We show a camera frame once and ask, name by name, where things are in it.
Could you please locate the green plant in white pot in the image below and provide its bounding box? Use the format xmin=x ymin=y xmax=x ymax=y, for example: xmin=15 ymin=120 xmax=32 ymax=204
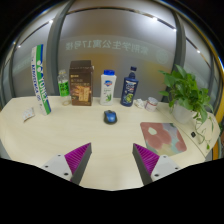
xmin=157 ymin=64 xmax=215 ymax=151

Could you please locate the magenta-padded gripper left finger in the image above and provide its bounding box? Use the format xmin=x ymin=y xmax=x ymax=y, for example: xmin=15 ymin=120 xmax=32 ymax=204
xmin=40 ymin=142 xmax=93 ymax=185

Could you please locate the blue and black computer mouse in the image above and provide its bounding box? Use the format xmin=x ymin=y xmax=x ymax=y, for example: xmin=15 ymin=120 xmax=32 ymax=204
xmin=103 ymin=109 xmax=118 ymax=125

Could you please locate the small white round jar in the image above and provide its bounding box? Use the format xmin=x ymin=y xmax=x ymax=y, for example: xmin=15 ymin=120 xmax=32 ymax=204
xmin=144 ymin=96 xmax=159 ymax=112

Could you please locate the pastel floral mouse pad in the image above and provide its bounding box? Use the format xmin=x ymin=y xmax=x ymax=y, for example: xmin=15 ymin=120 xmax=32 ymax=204
xmin=139 ymin=121 xmax=188 ymax=157

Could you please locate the clear bottle with green label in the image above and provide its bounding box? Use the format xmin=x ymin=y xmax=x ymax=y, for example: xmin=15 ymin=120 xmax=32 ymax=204
xmin=57 ymin=69 xmax=72 ymax=107

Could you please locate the dark blue pump bottle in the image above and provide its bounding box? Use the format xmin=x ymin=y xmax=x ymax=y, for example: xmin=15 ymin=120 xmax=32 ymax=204
xmin=120 ymin=66 xmax=138 ymax=108

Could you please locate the small white packet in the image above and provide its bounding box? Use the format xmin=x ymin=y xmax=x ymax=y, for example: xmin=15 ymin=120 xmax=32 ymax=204
xmin=22 ymin=106 xmax=36 ymax=123

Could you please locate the crumpled white tissue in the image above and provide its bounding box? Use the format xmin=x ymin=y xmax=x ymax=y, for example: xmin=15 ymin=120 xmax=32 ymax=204
xmin=134 ymin=98 xmax=146 ymax=110

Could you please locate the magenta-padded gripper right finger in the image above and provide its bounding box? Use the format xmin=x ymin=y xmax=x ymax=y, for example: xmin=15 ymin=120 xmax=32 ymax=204
xmin=132 ymin=143 xmax=183 ymax=186

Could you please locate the white bottle with blue cap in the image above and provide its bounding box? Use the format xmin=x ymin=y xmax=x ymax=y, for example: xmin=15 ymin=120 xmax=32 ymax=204
xmin=99 ymin=69 xmax=118 ymax=107

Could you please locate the brown cardboard box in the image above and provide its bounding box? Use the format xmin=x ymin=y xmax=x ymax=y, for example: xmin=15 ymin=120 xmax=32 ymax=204
xmin=68 ymin=59 xmax=95 ymax=107

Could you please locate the white green shuttlecock tube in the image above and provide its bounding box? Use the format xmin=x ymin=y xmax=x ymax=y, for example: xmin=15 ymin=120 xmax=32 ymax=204
xmin=30 ymin=44 xmax=52 ymax=116

